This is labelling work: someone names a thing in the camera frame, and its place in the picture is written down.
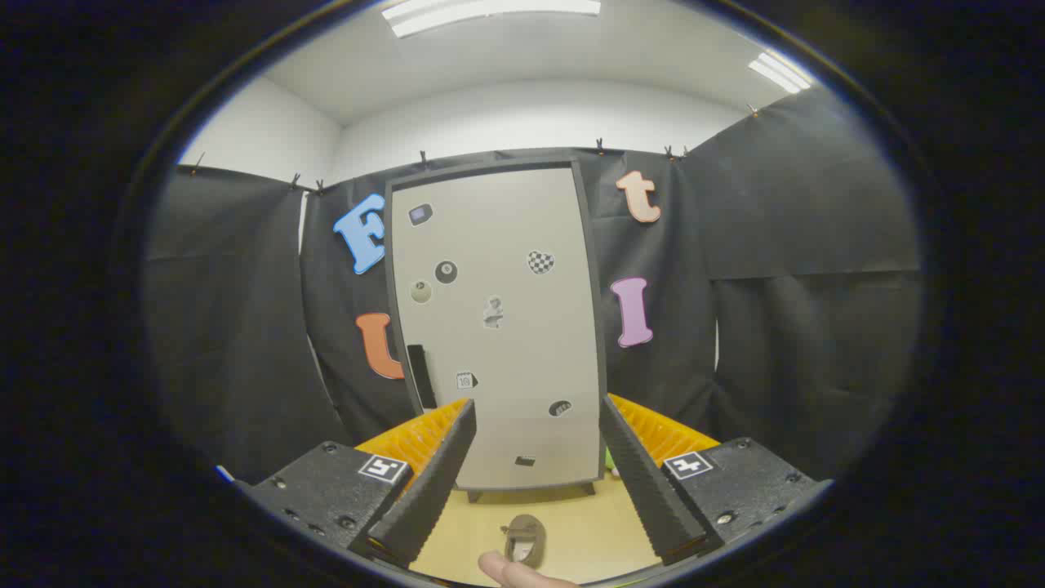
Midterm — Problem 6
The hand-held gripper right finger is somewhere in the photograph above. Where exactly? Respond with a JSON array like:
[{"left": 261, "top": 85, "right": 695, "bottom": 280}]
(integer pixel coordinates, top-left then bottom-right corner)
[{"left": 600, "top": 394, "right": 834, "bottom": 567}]

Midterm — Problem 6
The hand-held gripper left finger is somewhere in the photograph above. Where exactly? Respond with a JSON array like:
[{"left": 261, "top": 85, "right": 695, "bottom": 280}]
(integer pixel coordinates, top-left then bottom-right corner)
[{"left": 233, "top": 398, "right": 478, "bottom": 570}]

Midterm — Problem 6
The brown fuzzy shoe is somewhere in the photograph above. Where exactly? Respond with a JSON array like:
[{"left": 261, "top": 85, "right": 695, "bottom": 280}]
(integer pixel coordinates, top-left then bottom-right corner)
[{"left": 500, "top": 514, "right": 546, "bottom": 570}]

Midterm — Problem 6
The dark grey shoe cabinet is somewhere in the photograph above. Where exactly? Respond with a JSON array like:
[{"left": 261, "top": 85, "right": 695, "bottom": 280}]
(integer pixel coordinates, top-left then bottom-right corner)
[{"left": 384, "top": 155, "right": 610, "bottom": 503}]

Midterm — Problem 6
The black backdrop cloth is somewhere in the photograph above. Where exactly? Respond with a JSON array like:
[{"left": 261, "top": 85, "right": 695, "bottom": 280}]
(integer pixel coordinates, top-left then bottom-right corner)
[{"left": 143, "top": 82, "right": 923, "bottom": 484}]

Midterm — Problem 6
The small ceiling light panel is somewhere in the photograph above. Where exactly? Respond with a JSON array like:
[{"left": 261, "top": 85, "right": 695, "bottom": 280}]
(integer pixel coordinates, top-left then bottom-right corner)
[{"left": 747, "top": 51, "right": 813, "bottom": 95}]

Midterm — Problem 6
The long ceiling light panel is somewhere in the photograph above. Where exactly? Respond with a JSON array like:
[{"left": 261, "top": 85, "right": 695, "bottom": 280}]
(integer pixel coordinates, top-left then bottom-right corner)
[{"left": 381, "top": 0, "right": 603, "bottom": 39}]

